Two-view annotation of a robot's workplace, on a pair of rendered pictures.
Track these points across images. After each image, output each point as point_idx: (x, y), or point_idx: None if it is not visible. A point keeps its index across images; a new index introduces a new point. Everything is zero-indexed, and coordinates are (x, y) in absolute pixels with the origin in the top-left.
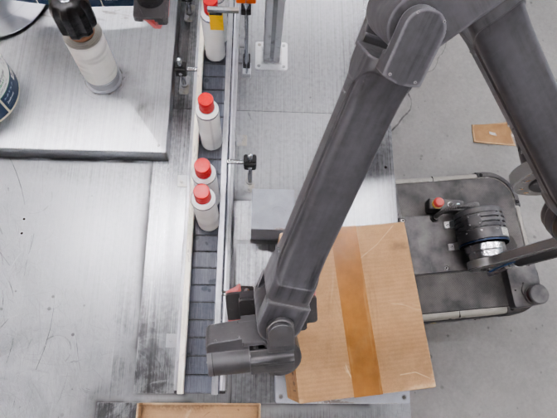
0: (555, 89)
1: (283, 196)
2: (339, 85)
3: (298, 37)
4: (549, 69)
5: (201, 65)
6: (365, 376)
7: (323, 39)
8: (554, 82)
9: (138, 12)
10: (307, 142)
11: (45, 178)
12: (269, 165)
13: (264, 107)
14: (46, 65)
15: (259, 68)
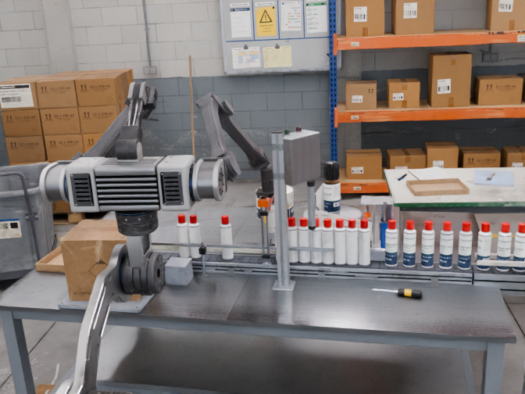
0: (114, 120)
1: (183, 264)
2: (255, 304)
3: (296, 294)
4: (119, 116)
5: (269, 249)
6: (78, 229)
7: (292, 302)
8: (116, 119)
9: (260, 188)
10: (220, 292)
11: (232, 234)
12: (212, 281)
13: (248, 281)
14: None
15: (276, 281)
